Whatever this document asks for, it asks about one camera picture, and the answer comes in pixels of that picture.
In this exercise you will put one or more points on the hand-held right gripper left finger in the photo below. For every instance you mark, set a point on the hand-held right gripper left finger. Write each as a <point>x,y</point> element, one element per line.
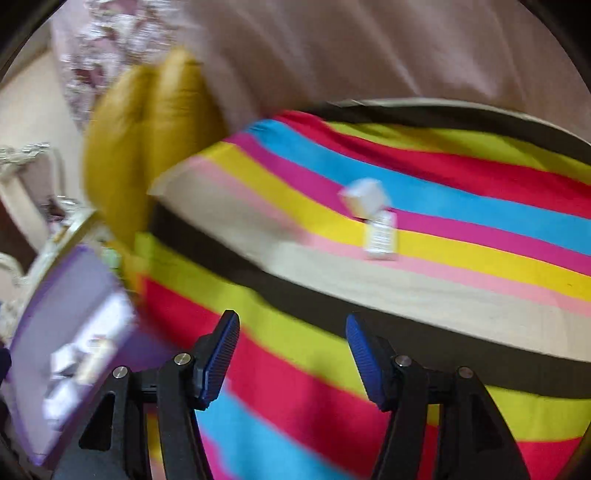
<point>219,355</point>

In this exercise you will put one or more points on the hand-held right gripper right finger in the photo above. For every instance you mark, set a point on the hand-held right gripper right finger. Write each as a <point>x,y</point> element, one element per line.
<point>364,360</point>

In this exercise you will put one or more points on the purple storage box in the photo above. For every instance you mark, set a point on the purple storage box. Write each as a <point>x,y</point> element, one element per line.
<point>60,295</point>

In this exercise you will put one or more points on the colourful striped blanket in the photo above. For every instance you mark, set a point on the colourful striped blanket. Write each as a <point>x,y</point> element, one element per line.
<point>415,295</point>

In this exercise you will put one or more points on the small white carton box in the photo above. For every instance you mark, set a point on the small white carton box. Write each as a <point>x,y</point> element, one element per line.
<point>381,237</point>

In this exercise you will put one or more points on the white barcode carton box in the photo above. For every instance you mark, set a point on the white barcode carton box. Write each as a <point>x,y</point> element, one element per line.
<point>364,196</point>

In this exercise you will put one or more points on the yellow leather cushions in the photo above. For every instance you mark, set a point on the yellow leather cushions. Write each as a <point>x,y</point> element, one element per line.
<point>138,138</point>

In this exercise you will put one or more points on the white ornate furniture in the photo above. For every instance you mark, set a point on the white ornate furniture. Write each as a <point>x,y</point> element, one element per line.
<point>14,157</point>

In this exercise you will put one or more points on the beige velvet cloth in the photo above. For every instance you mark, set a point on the beige velvet cloth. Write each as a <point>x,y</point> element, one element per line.
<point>369,46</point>

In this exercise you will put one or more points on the floral lace curtain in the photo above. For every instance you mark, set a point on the floral lace curtain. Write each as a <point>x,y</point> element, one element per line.
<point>101,55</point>

